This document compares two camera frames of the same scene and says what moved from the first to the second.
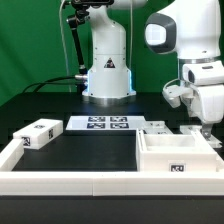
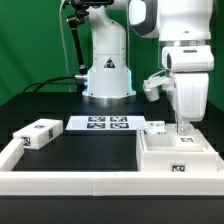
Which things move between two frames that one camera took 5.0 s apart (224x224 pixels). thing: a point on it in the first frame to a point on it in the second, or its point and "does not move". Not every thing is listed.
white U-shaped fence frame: [104, 183] does not move
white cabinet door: [186, 129] to [193, 142]
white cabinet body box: [174, 153] does not move
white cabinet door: [156, 127] does not move
